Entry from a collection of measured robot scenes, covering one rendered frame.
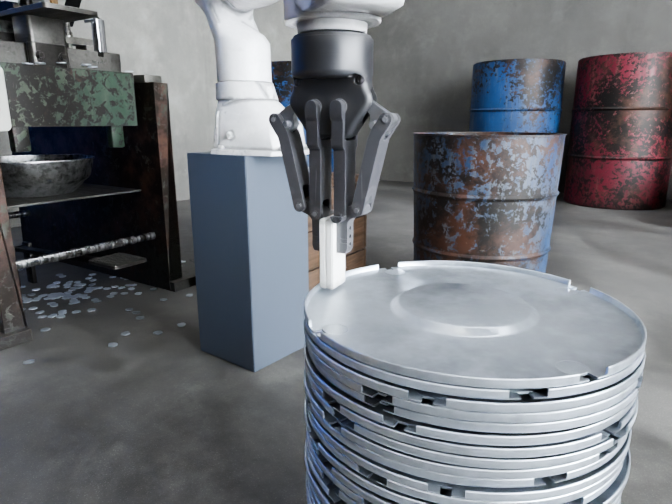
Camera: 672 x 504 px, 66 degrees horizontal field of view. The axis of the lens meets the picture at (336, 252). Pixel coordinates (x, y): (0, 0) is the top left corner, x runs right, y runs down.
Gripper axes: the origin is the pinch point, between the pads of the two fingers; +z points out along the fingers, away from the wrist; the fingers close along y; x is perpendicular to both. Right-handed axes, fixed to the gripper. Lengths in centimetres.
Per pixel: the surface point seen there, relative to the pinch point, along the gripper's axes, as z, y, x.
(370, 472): 13.3, -9.7, 13.2
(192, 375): 39, 47, -30
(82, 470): 39, 42, 1
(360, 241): 25, 41, -103
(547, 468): 10.2, -21.9, 11.5
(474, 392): 4.4, -17.1, 13.9
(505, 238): 17, -5, -93
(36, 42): -32, 106, -47
